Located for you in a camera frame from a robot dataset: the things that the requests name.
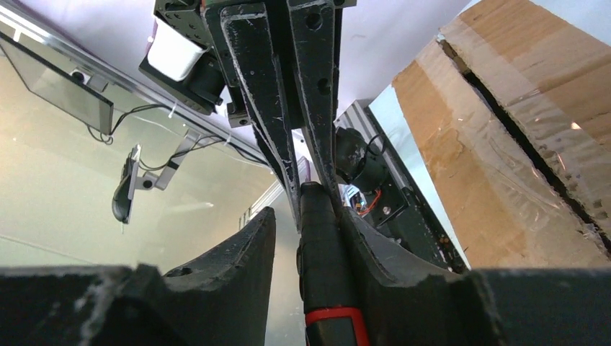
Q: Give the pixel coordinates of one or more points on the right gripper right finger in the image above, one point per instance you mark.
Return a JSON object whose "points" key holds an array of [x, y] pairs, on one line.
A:
{"points": [[409, 301]]}

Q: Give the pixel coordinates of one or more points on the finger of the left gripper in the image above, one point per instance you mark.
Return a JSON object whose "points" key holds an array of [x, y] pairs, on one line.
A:
{"points": [[316, 30], [247, 32]]}

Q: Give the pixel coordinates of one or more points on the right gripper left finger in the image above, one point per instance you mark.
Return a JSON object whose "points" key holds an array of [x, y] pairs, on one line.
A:
{"points": [[218, 298]]}

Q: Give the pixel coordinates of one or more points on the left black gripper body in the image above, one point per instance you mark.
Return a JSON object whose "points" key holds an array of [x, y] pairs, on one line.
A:
{"points": [[199, 21]]}

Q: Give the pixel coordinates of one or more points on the red black utility knife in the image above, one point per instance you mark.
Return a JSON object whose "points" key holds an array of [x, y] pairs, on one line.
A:
{"points": [[330, 304]]}

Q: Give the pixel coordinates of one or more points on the brown cardboard express box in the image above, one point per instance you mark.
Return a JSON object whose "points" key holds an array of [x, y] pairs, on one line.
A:
{"points": [[510, 110]]}

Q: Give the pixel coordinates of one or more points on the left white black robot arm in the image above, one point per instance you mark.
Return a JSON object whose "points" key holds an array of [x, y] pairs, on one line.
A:
{"points": [[354, 159]]}

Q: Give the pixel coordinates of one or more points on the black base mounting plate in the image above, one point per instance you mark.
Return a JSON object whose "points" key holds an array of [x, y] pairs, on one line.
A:
{"points": [[414, 222]]}

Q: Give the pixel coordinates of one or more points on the left small circuit board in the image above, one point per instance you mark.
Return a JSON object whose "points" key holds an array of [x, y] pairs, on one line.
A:
{"points": [[362, 202]]}

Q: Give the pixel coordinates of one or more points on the black monitor screen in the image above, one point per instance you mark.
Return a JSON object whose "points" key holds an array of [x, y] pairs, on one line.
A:
{"points": [[59, 88]]}

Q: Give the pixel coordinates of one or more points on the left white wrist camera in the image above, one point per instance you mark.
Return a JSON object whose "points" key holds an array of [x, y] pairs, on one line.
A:
{"points": [[183, 69]]}

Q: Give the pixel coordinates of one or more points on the aluminium frame rail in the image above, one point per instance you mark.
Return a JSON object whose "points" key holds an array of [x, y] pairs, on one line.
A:
{"points": [[111, 37]]}

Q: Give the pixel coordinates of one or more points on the black webcam on mount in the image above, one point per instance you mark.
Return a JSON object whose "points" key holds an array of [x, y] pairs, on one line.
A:
{"points": [[135, 176]]}

